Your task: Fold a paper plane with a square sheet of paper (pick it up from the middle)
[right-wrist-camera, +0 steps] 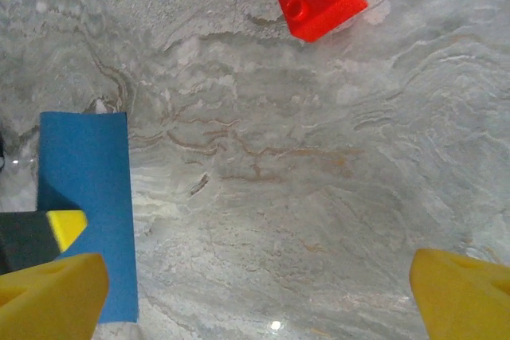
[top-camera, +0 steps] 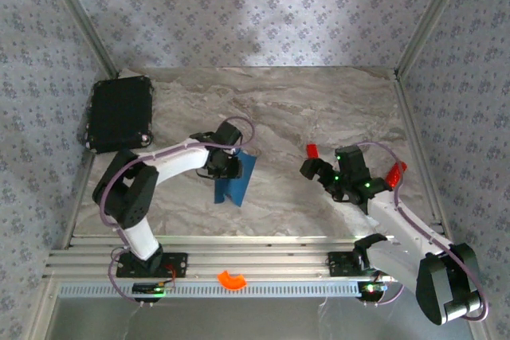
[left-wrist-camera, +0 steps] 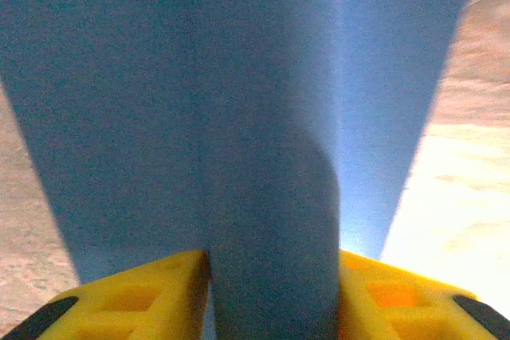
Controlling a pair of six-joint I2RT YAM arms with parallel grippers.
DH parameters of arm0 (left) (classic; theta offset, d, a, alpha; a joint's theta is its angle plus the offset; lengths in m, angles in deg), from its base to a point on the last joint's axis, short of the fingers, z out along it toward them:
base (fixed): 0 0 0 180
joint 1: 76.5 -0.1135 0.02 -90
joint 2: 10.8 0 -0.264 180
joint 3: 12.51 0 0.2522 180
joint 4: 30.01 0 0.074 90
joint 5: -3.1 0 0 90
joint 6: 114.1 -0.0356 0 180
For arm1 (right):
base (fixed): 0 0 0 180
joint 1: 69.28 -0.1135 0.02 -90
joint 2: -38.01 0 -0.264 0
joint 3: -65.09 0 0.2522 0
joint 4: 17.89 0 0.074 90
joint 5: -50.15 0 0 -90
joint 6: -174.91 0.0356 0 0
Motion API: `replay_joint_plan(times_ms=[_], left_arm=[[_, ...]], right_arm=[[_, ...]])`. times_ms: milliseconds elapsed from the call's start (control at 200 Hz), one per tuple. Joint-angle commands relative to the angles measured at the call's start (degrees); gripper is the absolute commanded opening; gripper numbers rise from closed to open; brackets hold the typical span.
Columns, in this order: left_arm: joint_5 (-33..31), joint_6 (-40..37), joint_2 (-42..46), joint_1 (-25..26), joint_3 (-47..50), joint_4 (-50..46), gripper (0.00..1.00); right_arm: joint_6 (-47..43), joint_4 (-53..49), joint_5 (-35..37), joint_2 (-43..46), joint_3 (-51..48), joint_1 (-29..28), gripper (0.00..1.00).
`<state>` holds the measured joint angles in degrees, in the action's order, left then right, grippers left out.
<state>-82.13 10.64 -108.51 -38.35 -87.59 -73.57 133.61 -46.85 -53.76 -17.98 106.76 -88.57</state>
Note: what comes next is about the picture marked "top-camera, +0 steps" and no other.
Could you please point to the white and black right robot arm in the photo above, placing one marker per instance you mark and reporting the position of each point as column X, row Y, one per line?
column 398, row 220

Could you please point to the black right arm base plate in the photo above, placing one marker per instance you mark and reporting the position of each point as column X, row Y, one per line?
column 338, row 264

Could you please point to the aluminium side rail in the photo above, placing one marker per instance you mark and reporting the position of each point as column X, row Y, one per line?
column 68, row 236
column 415, row 137

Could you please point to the red textured cylinder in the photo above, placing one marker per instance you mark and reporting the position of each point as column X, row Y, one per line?
column 396, row 176

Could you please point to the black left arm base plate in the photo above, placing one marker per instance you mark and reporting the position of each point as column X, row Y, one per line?
column 177, row 264

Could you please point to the orange curved plastic piece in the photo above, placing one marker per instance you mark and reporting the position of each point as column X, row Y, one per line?
column 229, row 283

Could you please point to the aluminium rail frame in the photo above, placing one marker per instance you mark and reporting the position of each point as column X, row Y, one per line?
column 259, row 260

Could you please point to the black rectangular case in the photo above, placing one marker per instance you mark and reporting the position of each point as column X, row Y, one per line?
column 119, row 113

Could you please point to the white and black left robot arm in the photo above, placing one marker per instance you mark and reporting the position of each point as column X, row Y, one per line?
column 177, row 162

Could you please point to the blue cloth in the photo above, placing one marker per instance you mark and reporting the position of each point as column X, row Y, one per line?
column 245, row 180

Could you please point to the aluminium corner post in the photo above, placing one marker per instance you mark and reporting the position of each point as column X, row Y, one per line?
column 81, row 17
column 430, row 17

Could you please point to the small red block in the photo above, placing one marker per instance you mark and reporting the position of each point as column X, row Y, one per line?
column 312, row 151

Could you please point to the grey metal sheet panel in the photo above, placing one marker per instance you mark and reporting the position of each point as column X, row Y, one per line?
column 259, row 320

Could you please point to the circuit board with green light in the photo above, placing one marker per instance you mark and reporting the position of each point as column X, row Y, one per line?
column 370, row 288
column 147, row 288

